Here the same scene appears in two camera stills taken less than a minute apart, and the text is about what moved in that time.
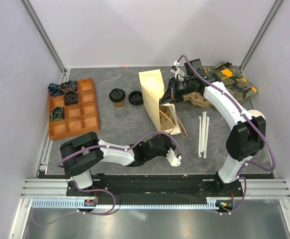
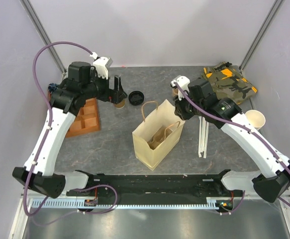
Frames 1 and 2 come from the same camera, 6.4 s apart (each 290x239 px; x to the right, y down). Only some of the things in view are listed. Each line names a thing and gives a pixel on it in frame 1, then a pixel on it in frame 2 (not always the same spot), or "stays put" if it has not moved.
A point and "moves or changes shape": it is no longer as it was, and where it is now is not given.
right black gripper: x=167 y=97 → x=179 y=110
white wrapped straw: x=202 y=121 stays put
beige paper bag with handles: x=153 y=85 moves or changes shape
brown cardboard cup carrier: x=166 y=118 moves or changes shape
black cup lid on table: x=136 y=97 stays put
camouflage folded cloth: x=238 y=86 stays put
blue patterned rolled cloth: x=54 y=89 stays put
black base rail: x=157 y=186 stays put
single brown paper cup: x=119 y=104 stays put
